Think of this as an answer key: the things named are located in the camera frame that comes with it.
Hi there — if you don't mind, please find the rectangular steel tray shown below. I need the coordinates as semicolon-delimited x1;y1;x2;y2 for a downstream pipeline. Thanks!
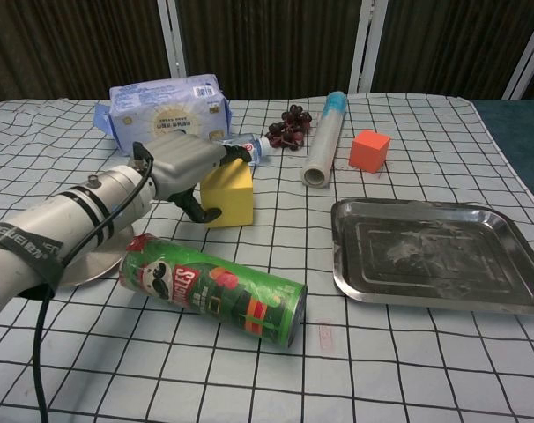
330;197;534;316

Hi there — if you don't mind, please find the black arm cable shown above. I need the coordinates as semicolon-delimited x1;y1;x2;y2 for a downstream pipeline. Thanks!
33;141;156;423

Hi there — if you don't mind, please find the white black-grid tablecloth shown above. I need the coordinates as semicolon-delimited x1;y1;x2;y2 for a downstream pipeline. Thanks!
0;94;534;423

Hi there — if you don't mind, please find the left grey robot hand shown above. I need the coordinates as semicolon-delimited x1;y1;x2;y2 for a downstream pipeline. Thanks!
147;134;255;224

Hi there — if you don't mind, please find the clear plastic water bottle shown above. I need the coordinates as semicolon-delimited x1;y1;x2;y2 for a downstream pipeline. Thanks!
211;134;275;167

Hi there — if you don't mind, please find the pale blue tissue pack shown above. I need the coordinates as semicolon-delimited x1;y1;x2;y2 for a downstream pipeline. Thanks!
93;72;234;157

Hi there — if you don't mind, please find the green Pringles chip can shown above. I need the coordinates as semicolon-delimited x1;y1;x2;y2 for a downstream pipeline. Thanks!
118;233;308;349

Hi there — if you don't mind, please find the round metal plate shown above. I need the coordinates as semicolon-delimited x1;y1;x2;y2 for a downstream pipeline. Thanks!
57;222;134;287

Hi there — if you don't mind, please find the white screen frame post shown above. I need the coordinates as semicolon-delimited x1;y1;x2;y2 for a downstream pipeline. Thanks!
155;0;188;77
348;0;389;93
501;0;534;100

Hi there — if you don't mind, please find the dark purple grape bunch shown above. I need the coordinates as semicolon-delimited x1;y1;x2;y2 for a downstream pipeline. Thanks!
265;104;313;152

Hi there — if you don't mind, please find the orange foam cube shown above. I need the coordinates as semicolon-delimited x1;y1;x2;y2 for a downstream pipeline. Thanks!
348;130;391;172

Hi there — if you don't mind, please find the yellow foam cube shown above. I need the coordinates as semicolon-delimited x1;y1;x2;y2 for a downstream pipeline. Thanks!
199;158;255;229

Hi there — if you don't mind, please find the cling film roll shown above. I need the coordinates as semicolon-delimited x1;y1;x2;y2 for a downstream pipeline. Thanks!
301;91;349;189

